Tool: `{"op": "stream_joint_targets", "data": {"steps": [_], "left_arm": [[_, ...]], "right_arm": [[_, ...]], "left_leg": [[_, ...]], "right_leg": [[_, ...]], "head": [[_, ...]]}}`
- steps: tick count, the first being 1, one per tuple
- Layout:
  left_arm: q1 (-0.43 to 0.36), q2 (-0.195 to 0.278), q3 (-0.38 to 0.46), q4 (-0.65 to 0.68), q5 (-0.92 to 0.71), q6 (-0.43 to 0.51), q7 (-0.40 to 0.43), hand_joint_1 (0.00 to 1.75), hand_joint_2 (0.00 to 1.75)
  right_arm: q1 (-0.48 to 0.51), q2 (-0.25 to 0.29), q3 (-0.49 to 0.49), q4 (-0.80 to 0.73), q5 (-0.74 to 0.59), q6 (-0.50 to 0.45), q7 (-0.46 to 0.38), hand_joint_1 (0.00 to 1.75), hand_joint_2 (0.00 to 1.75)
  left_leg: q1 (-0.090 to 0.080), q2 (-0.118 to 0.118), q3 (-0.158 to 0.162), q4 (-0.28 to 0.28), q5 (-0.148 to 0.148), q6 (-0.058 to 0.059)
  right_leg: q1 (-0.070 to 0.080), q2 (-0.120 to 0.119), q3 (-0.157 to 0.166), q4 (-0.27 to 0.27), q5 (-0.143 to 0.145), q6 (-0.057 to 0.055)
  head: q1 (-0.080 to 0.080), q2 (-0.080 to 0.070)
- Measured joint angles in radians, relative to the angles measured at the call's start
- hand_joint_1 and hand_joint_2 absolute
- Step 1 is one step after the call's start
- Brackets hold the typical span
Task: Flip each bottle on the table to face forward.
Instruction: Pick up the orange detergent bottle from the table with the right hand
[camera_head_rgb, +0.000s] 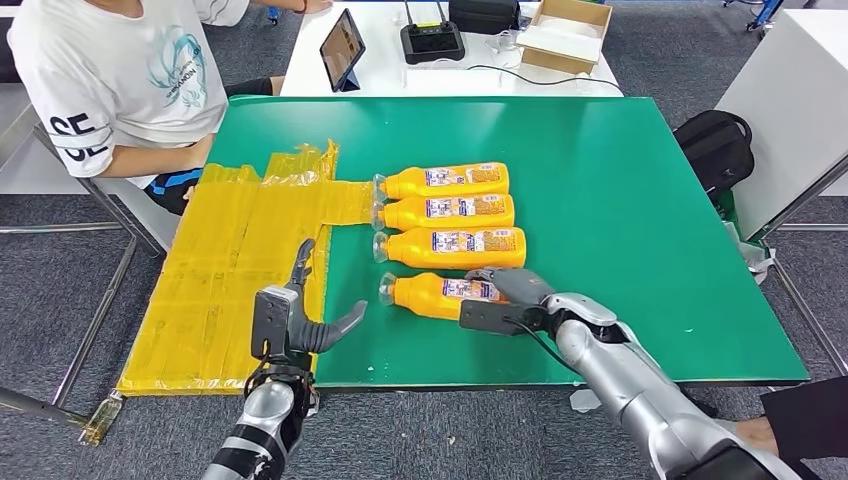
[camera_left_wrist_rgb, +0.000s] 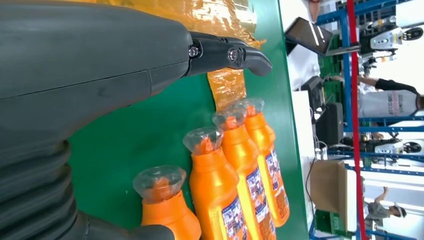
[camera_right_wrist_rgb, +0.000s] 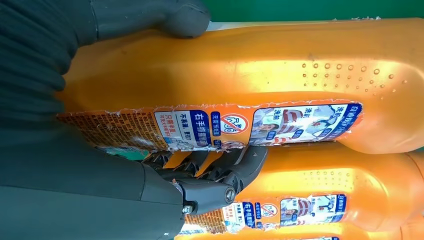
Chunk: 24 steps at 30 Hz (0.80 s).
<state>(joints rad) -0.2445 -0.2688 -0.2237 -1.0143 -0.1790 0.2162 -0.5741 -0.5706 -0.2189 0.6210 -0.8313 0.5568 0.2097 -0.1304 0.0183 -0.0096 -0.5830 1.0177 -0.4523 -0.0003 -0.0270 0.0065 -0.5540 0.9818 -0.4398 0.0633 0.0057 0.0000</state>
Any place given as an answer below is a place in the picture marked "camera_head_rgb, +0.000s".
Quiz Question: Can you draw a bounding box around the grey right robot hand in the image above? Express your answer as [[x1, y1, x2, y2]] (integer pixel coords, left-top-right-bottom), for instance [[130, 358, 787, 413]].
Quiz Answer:
[[464, 266, 558, 309]]

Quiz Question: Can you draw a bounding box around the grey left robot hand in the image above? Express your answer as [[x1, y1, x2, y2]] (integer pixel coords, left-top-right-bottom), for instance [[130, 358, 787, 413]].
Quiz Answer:
[[284, 238, 370, 356]]

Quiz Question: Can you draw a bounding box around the orange detergent bottle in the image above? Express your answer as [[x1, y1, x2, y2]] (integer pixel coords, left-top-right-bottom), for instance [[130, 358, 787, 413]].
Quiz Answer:
[[372, 227, 528, 272], [369, 193, 516, 233], [378, 271, 511, 323], [372, 162, 511, 203]]

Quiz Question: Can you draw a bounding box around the black tablet on stand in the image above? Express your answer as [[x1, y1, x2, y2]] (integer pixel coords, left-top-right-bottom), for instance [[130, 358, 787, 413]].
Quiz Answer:
[[319, 7, 368, 93]]

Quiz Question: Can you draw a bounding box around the yellow taped cardboard mat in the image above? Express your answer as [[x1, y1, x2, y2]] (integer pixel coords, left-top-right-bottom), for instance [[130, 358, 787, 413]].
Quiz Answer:
[[115, 140, 376, 397]]

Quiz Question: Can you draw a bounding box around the white table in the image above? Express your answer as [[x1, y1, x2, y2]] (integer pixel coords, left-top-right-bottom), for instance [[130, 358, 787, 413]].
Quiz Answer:
[[279, 0, 624, 98]]

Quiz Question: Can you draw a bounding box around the black router with antennas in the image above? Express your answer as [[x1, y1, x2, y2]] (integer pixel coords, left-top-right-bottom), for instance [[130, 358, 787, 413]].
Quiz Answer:
[[400, 0, 467, 66]]

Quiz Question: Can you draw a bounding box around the white table foot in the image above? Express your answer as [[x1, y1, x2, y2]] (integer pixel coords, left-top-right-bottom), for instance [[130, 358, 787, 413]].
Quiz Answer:
[[569, 389, 605, 415]]

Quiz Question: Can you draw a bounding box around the black case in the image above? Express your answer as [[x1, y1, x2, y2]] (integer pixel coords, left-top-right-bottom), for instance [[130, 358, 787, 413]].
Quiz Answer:
[[448, 0, 523, 36]]

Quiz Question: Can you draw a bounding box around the crumpled clear tape strip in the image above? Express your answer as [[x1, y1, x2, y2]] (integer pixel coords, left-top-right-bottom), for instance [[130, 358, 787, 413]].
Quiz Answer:
[[78, 392, 126, 446]]

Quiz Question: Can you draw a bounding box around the person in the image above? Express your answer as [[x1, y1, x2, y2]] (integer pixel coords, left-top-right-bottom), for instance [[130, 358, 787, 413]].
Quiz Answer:
[[688, 374, 848, 480], [6, 0, 334, 217]]

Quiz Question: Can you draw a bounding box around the open cardboard box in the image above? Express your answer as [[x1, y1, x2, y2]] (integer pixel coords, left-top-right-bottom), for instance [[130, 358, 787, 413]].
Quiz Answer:
[[516, 0, 614, 75]]

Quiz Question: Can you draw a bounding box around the white plastic bag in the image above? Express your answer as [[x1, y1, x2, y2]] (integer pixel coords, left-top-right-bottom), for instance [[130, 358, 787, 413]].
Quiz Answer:
[[723, 219, 776, 284]]

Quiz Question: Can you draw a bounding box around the black backpack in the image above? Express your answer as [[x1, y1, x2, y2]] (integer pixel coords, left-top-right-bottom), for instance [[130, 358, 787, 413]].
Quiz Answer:
[[673, 109, 757, 200]]

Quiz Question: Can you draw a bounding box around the white foam sheet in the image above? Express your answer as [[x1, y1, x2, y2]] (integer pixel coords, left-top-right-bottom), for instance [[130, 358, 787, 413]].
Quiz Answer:
[[523, 16, 605, 64]]

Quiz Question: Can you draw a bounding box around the blue metal stand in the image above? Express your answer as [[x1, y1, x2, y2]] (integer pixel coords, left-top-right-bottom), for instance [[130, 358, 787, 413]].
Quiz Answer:
[[722, 0, 784, 33]]

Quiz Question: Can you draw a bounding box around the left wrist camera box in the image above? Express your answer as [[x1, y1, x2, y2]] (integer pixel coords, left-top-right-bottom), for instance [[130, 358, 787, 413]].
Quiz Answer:
[[250, 285, 301, 363]]

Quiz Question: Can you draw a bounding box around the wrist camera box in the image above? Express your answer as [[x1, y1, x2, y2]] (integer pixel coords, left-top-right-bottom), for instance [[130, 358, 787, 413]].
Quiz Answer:
[[458, 299, 552, 339], [250, 285, 301, 363]]

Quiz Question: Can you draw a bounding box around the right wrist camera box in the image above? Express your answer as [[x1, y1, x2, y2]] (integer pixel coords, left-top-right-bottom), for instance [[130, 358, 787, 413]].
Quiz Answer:
[[458, 299, 552, 339]]

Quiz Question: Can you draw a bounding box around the white coiled cable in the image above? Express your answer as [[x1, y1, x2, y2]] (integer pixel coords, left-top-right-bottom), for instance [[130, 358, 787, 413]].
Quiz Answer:
[[486, 28, 525, 53]]

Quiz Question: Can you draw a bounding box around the black cable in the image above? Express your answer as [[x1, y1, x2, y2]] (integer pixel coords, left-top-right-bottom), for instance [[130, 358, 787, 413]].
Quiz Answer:
[[466, 64, 624, 91]]

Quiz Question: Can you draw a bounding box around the steel leg frame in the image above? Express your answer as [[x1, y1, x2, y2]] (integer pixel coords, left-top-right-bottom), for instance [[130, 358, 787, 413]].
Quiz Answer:
[[755, 155, 848, 378]]

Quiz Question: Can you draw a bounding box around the steel frame table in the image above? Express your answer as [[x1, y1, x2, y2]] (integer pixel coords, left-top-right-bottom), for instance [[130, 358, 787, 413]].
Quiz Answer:
[[0, 82, 167, 425]]

